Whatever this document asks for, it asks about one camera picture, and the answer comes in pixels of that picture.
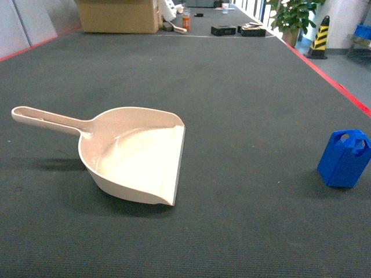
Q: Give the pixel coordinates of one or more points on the beige plastic dustpan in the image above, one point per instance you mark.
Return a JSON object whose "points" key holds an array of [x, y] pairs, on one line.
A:
{"points": [[131, 153]]}

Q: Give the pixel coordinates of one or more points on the blue plastic block part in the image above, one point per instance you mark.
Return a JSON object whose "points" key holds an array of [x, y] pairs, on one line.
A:
{"points": [[344, 159]]}

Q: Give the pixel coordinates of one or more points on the black box left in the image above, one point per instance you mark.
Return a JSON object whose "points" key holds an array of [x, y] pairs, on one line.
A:
{"points": [[223, 30]]}

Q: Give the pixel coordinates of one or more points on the black box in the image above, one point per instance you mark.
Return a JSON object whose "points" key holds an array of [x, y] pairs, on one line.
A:
{"points": [[250, 30], [223, 30]]}

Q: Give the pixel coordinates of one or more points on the orange bottle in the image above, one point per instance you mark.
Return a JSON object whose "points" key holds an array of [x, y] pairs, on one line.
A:
{"points": [[186, 23]]}

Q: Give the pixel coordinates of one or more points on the black box right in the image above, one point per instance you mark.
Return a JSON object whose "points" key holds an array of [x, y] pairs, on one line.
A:
{"points": [[250, 30]]}

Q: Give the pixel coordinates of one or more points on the white printed bag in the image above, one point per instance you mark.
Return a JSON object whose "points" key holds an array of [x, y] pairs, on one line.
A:
{"points": [[169, 11]]}

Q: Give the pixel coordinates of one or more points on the white paper cup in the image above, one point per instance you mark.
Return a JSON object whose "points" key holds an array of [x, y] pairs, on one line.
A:
{"points": [[225, 8]]}

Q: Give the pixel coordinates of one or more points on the large cardboard box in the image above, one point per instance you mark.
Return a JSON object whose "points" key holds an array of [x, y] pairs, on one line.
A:
{"points": [[120, 17]]}

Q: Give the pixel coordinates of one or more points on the yellow black traffic cone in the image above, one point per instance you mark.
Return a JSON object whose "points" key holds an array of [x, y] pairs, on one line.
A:
{"points": [[318, 46]]}

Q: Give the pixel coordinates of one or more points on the potted green plant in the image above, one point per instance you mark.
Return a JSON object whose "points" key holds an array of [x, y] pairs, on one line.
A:
{"points": [[291, 17]]}

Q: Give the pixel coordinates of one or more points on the wooden handled brush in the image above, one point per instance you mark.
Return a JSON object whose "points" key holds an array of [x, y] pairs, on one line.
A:
{"points": [[170, 27]]}

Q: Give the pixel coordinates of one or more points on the red table frame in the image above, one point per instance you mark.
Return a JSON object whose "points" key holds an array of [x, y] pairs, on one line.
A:
{"points": [[339, 87]]}

